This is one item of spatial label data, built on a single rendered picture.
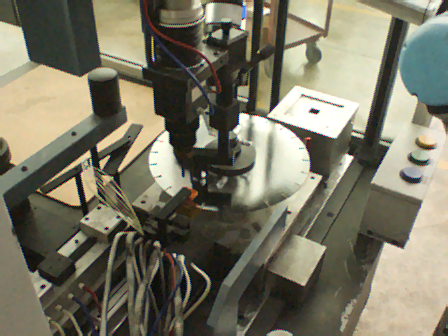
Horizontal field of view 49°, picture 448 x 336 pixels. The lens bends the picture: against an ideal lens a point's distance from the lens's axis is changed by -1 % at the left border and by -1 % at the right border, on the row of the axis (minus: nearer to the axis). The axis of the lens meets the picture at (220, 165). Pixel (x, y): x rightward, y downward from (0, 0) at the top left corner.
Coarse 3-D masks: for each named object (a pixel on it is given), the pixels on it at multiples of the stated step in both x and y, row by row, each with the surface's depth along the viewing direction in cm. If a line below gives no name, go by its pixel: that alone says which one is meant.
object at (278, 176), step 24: (240, 120) 114; (264, 120) 114; (168, 144) 106; (264, 144) 107; (288, 144) 107; (168, 168) 100; (264, 168) 100; (288, 168) 101; (168, 192) 94; (216, 192) 95; (240, 192) 95; (264, 192) 95; (288, 192) 95
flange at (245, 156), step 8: (208, 144) 105; (216, 144) 105; (240, 144) 105; (240, 152) 102; (248, 152) 103; (240, 160) 101; (248, 160) 101; (216, 168) 99; (224, 168) 99; (232, 168) 99; (240, 168) 99; (248, 168) 100
